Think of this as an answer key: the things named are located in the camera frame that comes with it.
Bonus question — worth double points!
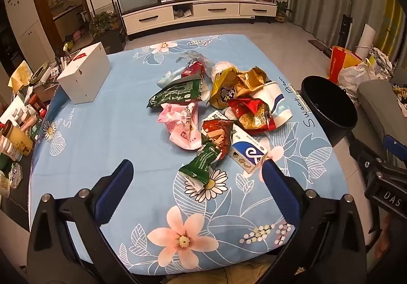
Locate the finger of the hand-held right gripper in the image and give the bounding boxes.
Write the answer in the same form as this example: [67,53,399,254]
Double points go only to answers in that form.
[350,139,387,176]
[383,134,407,170]

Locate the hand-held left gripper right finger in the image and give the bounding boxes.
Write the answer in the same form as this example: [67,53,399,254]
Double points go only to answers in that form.
[254,159,368,284]

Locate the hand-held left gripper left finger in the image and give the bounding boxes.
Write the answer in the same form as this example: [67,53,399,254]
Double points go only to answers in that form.
[27,159,140,284]

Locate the blue white medicine box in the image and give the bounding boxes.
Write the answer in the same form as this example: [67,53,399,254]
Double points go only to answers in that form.
[230,125,269,175]

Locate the black trash bin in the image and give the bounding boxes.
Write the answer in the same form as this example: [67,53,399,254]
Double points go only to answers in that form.
[300,76,360,148]

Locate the red snack bag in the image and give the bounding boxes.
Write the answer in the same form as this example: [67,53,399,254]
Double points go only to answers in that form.
[227,98,277,136]

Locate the small green wrapper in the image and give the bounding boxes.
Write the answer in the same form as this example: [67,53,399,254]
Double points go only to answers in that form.
[179,142,223,192]

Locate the red brown snack wrapper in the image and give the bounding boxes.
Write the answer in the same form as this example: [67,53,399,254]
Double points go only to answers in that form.
[202,119,234,157]

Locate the white paper cup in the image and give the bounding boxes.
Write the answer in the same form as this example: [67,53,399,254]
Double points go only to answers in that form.
[250,80,293,127]

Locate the large green snack bag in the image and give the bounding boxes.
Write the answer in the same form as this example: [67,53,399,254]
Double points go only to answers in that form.
[146,76,204,109]

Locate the yellow snack bag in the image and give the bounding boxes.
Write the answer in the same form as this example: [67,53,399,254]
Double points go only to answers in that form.
[210,68,252,109]

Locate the gold wrapper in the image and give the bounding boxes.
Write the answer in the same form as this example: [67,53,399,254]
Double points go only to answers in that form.
[238,67,268,94]

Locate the small red carton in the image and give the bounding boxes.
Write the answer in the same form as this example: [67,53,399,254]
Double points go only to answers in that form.
[181,61,207,81]

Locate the clear plastic wrapper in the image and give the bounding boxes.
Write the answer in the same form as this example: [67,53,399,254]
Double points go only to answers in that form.
[176,51,217,75]

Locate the person's right hand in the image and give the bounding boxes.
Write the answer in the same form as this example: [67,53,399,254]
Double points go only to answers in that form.
[375,217,403,272]

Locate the grey sofa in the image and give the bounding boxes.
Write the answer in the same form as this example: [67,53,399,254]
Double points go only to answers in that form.
[356,79,407,170]

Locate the pile of socks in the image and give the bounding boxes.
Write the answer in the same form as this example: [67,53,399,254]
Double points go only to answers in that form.
[393,83,407,113]

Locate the floral blue tablecloth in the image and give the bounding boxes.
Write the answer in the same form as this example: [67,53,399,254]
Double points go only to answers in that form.
[28,34,350,272]

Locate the large white plastic sack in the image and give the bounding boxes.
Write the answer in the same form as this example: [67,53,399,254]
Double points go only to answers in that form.
[337,60,372,97]

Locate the grey white cloth pile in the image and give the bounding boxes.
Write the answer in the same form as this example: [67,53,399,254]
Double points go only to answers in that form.
[369,47,396,81]

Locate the orange shopping bag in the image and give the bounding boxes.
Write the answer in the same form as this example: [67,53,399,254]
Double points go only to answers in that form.
[329,46,363,81]

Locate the person's khaki trousers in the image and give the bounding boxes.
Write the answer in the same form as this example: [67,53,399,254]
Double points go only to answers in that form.
[165,255,277,284]

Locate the yellow jar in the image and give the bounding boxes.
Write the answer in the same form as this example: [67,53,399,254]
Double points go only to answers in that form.
[0,125,34,157]

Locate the white paper roll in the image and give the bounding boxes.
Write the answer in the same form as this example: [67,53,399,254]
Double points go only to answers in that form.
[359,25,377,59]

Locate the white box with red mark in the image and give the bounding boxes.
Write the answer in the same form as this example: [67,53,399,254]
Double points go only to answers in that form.
[57,42,112,105]

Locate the red lid jar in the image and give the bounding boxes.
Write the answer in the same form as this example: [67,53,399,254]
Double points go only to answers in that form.
[28,95,48,119]

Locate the dark brown floor mat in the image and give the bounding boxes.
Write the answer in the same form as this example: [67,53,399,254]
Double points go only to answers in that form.
[308,39,333,57]

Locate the black upright vacuum cleaner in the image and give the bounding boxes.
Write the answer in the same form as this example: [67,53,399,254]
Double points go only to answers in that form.
[337,0,355,49]

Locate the small potted plant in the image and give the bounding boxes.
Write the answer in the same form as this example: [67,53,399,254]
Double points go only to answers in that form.
[275,1,293,24]

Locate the leafy potted plant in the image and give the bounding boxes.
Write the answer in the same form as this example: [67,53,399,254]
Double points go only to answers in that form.
[89,10,123,39]

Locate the white television cabinet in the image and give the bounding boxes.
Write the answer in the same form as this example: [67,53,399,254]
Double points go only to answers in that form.
[118,0,277,39]

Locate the brown wooden door frame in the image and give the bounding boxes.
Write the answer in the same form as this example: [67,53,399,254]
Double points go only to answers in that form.
[28,0,93,49]

